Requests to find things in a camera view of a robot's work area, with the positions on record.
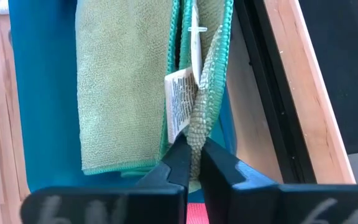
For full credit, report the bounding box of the blue plastic bin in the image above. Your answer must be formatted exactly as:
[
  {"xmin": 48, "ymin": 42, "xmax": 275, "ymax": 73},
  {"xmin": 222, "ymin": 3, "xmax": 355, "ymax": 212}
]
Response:
[{"xmin": 7, "ymin": 0, "xmax": 239, "ymax": 203}]

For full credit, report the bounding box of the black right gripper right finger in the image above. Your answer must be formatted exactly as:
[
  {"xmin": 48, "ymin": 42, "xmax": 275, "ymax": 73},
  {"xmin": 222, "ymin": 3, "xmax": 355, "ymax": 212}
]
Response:
[{"xmin": 199, "ymin": 137, "xmax": 358, "ymax": 224}]

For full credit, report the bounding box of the pink microfiber towel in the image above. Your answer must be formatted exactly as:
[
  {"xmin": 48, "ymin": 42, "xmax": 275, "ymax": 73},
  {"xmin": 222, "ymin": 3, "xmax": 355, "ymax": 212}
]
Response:
[{"xmin": 185, "ymin": 202, "xmax": 209, "ymax": 224}]

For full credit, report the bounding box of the pale green teal-edged towel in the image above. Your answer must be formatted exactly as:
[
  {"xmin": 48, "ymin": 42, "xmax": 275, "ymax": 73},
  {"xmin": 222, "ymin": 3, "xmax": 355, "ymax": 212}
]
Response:
[{"xmin": 75, "ymin": 0, "xmax": 234, "ymax": 194}]

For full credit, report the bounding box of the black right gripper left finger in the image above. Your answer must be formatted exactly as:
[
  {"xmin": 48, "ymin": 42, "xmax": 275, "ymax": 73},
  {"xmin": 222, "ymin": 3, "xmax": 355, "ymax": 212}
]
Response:
[{"xmin": 19, "ymin": 133, "xmax": 193, "ymax": 224}]

